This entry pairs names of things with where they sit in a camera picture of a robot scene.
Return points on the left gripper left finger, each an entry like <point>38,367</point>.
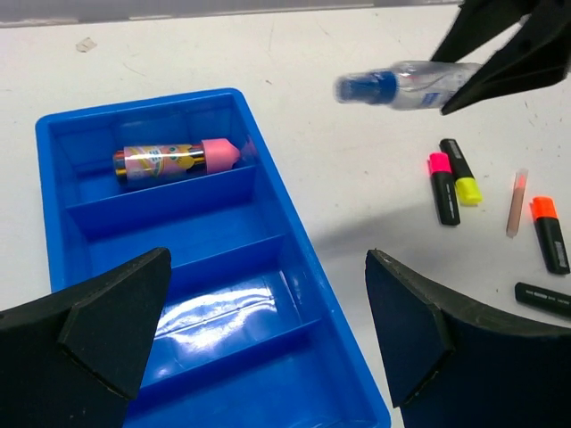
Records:
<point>77,357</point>

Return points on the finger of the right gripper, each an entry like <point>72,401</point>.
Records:
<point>477,22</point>
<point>537,56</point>

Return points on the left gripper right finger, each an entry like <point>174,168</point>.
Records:
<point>452,361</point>

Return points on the clear spray bottle blue cap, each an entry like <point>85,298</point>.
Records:
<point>406,86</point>

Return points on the pink cap black highlighter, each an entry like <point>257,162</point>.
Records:
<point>443,185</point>

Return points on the pink cap crayon tube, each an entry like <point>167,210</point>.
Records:
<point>150,164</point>

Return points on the slim pink highlighter pen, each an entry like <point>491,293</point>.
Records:
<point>516,204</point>

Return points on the green cap black highlighter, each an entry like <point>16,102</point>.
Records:
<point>543,299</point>

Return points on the yellow cap black highlighter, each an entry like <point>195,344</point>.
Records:
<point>466,186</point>

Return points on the orange cap black highlighter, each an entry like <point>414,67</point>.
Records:
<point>550,237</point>

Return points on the blue compartment tray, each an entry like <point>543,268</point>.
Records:
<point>251,334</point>

